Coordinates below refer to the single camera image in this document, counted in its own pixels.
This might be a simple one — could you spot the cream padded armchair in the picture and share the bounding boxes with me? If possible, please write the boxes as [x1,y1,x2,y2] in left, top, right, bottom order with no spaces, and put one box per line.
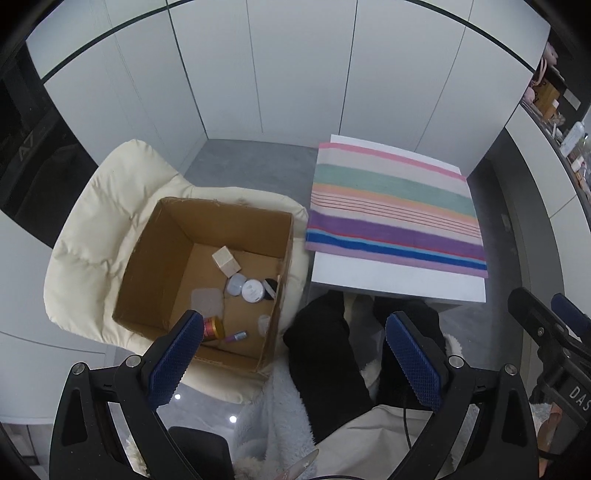
[43,140,310,405]

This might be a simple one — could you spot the blue purple small tube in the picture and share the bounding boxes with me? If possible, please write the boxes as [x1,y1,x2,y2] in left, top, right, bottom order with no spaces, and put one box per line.
[223,331,249,343]

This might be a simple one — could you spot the grey fluffy blanket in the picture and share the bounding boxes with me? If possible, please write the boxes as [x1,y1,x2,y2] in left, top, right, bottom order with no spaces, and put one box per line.
[230,357,318,479]

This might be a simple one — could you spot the white table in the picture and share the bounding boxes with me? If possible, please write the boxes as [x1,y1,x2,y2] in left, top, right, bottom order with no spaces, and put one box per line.
[311,135,488,303]

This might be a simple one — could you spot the white round compact case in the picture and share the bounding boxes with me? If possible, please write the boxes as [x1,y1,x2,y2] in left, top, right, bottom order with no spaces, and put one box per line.
[240,279,266,304]

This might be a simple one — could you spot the beige cardboard cosmetic box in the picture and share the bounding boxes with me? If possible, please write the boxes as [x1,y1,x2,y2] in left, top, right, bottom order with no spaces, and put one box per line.
[211,246,242,278]

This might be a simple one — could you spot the translucent square plastic lid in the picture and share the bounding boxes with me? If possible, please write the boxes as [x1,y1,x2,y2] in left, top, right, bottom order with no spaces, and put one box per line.
[190,288,224,319]

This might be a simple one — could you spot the shelf with clutter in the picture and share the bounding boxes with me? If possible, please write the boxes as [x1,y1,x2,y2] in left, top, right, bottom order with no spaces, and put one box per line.
[519,41,591,190]

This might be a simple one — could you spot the striped colourful cloth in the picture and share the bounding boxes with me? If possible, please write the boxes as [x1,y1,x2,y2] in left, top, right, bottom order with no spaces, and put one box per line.
[305,141,488,278]

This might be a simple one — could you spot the red gold tin can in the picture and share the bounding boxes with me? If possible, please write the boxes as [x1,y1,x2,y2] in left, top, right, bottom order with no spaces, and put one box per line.
[204,316,225,342]

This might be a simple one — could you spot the brown cardboard box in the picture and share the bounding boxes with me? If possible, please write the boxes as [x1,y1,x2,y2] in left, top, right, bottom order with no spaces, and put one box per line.
[112,197,294,373]

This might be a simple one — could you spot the clear bottle pink cap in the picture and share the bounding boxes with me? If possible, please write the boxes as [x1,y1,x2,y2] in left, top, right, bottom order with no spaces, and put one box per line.
[257,315,271,337]

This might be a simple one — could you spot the black trousers leg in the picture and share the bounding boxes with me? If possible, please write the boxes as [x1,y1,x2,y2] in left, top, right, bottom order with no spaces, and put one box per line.
[283,290,427,443]

